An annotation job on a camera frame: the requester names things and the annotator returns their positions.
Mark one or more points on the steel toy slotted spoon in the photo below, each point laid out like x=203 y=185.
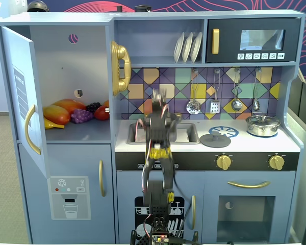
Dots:
x=193 y=107

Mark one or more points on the gray toy sink basin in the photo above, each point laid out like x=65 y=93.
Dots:
x=191 y=134

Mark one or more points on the blue shopping list cabinet door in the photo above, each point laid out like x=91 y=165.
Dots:
x=18 y=63

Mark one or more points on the white toy plate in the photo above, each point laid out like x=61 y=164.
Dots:
x=179 y=48
x=196 y=47
x=187 y=47

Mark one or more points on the steel toy whisk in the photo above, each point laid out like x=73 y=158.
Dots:
x=256 y=103

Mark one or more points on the blue ice dispenser door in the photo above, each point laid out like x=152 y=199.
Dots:
x=71 y=158

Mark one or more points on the yellow red toy mango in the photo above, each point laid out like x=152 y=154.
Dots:
x=56 y=114

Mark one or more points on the orange red toy mango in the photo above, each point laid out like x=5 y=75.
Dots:
x=71 y=105

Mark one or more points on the red toy fruit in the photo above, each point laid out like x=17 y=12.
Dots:
x=101 y=113

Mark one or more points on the robot arm base mount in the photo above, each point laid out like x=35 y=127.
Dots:
x=158 y=234

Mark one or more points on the steel toy pot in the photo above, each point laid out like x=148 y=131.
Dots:
x=262 y=126

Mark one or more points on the yellow toy banana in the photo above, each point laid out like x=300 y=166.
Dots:
x=53 y=125

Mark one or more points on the blue dishwasher door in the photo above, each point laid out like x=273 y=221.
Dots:
x=127 y=186

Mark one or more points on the gray pot lid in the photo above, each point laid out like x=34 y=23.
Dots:
x=215 y=141

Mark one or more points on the black round object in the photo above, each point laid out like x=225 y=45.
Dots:
x=142 y=8

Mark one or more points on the blue oven door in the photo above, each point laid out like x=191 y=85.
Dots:
x=247 y=204

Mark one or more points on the orange toy fruit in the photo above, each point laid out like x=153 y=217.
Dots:
x=106 y=103

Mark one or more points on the purple toy grapes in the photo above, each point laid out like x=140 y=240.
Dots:
x=81 y=117

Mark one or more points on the gold stove knob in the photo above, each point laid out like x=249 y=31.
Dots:
x=276 y=162
x=224 y=161

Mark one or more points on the steel toy spatula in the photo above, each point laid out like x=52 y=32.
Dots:
x=215 y=107

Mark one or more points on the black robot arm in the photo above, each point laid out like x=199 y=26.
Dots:
x=158 y=132

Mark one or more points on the dark toy grapes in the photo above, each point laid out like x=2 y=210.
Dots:
x=93 y=107

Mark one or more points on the gold toy telephone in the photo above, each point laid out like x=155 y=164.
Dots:
x=120 y=53

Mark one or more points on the blue toy kitchen unit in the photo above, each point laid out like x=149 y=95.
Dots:
x=74 y=63

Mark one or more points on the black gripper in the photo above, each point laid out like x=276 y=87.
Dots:
x=159 y=106

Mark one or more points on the dark helmet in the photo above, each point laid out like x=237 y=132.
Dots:
x=37 y=5

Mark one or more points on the steel toy ladle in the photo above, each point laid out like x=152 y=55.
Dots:
x=236 y=104

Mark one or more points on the black toy microwave door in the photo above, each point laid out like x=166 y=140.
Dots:
x=229 y=40

